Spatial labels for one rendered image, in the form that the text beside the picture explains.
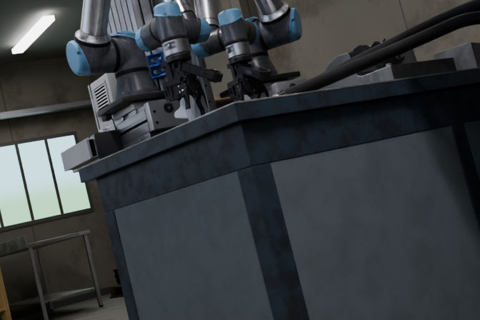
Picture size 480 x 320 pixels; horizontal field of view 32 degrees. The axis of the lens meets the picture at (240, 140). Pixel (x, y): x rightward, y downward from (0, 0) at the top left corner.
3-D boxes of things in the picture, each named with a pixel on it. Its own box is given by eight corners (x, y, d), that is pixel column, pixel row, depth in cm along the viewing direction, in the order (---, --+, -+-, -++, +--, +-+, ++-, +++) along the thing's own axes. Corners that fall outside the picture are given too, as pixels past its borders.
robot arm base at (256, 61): (231, 89, 307) (225, 63, 308) (264, 84, 315) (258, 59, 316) (252, 78, 295) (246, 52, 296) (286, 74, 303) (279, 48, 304)
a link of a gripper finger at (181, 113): (179, 133, 227) (176, 103, 230) (197, 128, 224) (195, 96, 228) (173, 130, 224) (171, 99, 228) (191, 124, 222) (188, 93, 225)
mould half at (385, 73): (273, 131, 248) (263, 88, 249) (334, 121, 264) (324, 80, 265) (396, 87, 209) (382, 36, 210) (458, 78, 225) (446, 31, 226)
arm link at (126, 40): (155, 65, 278) (146, 26, 279) (120, 68, 270) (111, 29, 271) (138, 74, 288) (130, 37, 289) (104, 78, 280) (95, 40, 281)
